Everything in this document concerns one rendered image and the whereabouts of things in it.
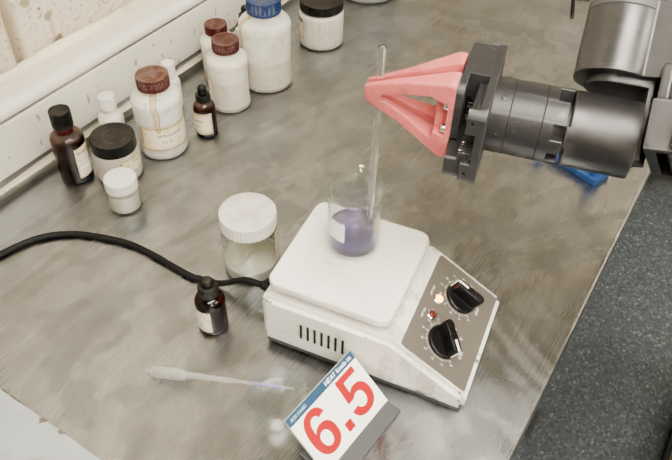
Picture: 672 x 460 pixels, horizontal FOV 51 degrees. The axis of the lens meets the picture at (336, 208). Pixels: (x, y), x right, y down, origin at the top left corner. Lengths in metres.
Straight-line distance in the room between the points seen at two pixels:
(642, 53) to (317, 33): 0.64
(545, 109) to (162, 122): 0.50
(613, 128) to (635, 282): 1.40
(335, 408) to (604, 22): 0.38
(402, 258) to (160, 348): 0.25
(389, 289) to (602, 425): 1.05
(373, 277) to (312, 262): 0.06
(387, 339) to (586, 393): 1.07
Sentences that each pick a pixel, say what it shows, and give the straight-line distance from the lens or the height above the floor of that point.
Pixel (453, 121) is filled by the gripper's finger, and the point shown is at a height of 1.01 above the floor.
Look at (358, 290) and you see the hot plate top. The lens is 0.64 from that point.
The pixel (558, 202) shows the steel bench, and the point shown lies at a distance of 0.89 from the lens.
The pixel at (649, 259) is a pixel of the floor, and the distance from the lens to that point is 1.99.
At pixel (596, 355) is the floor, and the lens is 1.73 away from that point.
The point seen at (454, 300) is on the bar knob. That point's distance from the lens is 0.69.
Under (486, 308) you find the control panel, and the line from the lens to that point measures 0.71.
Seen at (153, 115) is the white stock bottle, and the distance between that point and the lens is 0.88.
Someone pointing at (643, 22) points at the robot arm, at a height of 1.08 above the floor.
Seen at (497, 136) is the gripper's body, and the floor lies 1.01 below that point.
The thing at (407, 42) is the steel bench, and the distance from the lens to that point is 1.15.
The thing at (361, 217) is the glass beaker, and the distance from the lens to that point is 0.62.
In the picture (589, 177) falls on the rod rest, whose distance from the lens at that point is 0.93.
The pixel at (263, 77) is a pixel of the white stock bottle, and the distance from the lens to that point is 1.01.
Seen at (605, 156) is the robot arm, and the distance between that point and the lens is 0.54.
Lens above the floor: 1.33
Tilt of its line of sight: 43 degrees down
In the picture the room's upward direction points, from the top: 2 degrees clockwise
